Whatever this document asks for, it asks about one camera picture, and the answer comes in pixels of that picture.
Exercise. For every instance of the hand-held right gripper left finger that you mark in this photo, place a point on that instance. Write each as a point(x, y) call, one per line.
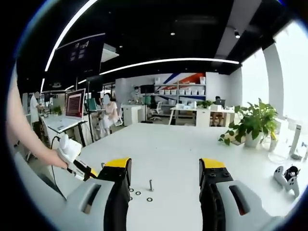
point(91, 207)

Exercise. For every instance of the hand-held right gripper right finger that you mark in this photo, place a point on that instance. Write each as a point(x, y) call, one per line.
point(250, 209)

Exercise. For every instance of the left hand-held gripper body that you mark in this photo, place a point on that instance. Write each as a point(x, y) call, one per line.
point(69, 149)

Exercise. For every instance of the thin threaded stud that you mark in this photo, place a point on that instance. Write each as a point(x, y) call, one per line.
point(151, 185)

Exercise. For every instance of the person's left hand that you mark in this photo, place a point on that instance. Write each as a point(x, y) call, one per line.
point(55, 158)

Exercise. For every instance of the black tripod stand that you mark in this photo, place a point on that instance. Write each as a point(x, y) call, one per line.
point(90, 125)

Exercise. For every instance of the white handheld controller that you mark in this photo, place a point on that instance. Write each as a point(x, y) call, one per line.
point(279, 174)
point(293, 186)

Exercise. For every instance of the white laptop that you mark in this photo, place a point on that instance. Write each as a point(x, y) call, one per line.
point(75, 103)

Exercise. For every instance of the teal box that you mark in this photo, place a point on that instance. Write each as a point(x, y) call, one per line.
point(92, 104)

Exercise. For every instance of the small white vase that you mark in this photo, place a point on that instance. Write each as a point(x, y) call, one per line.
point(273, 145)

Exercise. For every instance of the white cabinet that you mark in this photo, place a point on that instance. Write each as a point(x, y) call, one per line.
point(131, 115)

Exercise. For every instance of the white desktop stand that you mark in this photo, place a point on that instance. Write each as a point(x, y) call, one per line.
point(296, 142)

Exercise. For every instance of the large potted green plant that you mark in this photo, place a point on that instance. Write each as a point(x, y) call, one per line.
point(257, 118)

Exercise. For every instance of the dark hanging display screen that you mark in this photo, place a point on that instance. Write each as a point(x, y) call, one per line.
point(79, 55)

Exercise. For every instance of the white office chair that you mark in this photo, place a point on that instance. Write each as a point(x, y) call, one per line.
point(157, 108)

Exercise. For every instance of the black monitor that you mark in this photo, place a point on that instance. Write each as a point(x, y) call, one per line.
point(146, 89)

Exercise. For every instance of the white office desk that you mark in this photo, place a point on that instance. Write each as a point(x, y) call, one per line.
point(202, 118)

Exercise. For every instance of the small potted green plant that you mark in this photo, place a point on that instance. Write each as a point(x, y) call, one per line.
point(204, 103)

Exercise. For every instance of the metal shelf rack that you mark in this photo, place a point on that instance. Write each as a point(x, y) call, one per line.
point(178, 98)

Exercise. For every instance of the row of white storage bins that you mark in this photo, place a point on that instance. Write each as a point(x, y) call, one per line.
point(183, 92)

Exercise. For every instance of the linear ceiling light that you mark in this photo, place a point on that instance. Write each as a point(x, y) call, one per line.
point(192, 59)

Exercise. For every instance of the ceiling track spotlight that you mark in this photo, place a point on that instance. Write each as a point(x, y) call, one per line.
point(237, 34)

